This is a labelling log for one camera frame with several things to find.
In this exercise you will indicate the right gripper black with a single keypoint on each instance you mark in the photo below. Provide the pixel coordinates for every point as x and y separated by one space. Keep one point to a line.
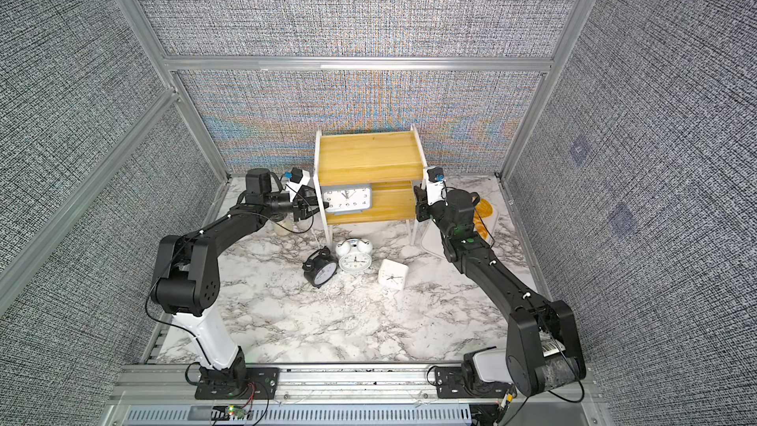
425 206

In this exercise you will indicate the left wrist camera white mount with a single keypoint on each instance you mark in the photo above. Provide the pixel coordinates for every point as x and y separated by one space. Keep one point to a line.
294 181

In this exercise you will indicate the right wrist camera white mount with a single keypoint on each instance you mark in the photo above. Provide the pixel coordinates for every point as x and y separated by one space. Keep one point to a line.
435 184

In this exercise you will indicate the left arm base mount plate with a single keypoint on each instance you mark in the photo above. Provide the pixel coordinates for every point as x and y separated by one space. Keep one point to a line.
260 383

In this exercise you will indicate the oval bread loaf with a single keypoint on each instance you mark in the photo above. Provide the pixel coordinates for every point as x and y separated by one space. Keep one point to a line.
483 209

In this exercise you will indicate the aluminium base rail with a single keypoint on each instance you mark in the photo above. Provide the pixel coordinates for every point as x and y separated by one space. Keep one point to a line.
433 393

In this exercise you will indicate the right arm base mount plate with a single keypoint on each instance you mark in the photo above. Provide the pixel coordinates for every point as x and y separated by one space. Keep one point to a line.
467 381

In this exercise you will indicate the small white square alarm clock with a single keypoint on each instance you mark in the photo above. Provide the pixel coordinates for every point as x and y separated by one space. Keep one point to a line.
393 275

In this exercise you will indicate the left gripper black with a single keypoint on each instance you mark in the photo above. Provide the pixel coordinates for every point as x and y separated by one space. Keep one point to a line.
300 208

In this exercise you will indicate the white twin bell alarm clock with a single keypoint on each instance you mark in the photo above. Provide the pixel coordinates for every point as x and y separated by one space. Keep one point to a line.
355 256

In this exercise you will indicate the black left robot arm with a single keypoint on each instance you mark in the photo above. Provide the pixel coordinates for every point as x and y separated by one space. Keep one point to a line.
186 280

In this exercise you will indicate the white cutting board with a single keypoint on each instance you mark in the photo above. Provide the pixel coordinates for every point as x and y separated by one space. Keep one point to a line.
454 220

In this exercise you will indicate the glazed bagel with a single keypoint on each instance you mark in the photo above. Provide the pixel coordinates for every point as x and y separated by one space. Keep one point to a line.
482 231

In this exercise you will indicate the black twin bell alarm clock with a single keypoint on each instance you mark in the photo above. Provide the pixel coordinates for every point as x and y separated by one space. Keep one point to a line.
320 267

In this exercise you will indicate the grey rectangular alarm clock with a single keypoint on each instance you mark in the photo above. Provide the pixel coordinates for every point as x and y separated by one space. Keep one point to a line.
347 199

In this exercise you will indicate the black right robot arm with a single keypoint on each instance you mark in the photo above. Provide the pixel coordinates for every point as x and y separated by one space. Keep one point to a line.
543 349

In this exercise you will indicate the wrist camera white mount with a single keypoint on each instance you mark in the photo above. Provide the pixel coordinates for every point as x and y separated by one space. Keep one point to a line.
294 181
435 184

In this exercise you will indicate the white and wood shelf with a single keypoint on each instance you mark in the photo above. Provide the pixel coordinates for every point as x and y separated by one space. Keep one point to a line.
388 163

